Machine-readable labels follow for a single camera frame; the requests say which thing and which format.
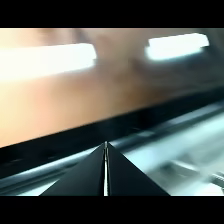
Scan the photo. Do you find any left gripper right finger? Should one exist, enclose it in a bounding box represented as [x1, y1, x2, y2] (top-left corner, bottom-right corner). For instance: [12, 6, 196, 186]
[106, 142, 170, 197]

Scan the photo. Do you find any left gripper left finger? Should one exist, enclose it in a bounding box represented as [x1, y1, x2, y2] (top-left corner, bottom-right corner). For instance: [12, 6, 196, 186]
[41, 142, 107, 197]

